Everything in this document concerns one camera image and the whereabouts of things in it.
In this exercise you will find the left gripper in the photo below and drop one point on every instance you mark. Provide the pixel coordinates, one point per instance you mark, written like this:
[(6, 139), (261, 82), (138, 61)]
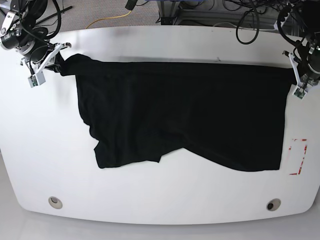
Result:
[(307, 73)]

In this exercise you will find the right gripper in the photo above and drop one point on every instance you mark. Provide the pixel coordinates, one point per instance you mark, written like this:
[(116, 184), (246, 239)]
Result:
[(35, 55)]

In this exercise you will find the black printed T-shirt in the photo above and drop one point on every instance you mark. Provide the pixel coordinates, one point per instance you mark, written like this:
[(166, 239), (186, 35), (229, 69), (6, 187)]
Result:
[(230, 114)]

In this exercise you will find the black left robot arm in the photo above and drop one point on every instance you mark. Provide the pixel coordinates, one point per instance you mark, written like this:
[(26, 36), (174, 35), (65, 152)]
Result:
[(305, 57)]

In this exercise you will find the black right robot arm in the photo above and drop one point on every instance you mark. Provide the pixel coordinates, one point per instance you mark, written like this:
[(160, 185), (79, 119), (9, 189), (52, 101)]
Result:
[(22, 31)]

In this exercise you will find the black tripod stand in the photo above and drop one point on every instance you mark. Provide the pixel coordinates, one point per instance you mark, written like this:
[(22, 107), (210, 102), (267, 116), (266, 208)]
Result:
[(53, 13)]

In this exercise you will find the red tape rectangle marking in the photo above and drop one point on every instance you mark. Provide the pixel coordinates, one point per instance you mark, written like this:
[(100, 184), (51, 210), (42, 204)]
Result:
[(296, 156)]

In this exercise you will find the white power strip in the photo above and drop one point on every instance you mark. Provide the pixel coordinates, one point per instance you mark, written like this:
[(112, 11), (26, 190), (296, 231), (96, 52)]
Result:
[(281, 19)]

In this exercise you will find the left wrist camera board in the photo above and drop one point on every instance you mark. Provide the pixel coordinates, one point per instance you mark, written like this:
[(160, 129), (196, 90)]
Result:
[(299, 92)]

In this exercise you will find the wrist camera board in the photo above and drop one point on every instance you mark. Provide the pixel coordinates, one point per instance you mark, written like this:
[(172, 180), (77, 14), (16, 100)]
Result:
[(299, 92), (36, 79)]

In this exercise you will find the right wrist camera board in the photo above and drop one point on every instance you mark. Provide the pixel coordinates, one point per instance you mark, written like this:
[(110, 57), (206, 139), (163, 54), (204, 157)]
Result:
[(36, 79)]

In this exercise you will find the right table cable grommet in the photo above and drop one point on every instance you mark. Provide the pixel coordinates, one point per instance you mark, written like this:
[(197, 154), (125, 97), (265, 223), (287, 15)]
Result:
[(273, 204)]

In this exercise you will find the table cable grommet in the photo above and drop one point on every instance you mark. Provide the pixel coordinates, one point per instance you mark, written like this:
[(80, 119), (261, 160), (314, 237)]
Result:
[(273, 204), (55, 203)]

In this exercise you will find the aluminium frame post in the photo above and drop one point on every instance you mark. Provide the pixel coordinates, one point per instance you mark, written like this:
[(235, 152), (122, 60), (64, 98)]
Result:
[(168, 10)]

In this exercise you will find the left table cable grommet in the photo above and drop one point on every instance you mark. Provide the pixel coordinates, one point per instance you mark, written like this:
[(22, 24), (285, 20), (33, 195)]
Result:
[(55, 203)]

